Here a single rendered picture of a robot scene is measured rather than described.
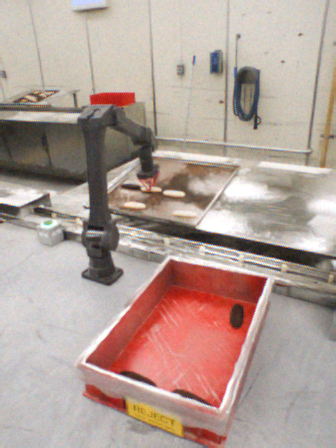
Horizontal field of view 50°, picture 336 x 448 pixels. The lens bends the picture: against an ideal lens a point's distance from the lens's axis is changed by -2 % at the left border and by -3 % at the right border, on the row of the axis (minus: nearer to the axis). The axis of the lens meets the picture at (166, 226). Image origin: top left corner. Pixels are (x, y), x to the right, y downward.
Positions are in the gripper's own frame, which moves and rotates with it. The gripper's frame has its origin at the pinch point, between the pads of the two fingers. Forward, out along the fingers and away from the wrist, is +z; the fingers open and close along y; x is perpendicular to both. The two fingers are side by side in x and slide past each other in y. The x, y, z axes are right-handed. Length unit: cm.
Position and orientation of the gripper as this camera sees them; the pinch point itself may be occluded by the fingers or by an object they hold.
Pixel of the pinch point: (151, 187)
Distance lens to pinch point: 162.4
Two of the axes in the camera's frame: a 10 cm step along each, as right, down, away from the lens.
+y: -4.3, 5.6, -7.1
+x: 8.9, 1.6, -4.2
